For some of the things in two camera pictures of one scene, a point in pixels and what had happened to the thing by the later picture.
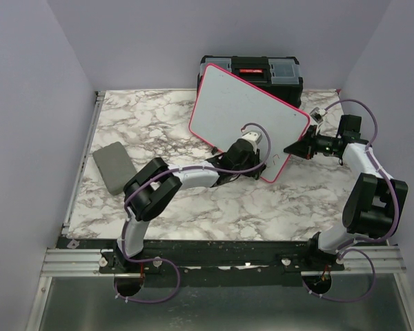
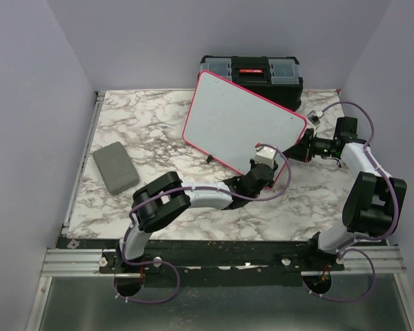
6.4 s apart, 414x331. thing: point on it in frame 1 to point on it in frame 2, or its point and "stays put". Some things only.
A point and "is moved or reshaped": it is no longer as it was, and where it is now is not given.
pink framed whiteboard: (224, 104) is moved or reshaped
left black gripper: (253, 157) to (252, 165)
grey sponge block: (115, 165) stays put
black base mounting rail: (214, 263) stays put
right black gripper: (303, 148) stays put
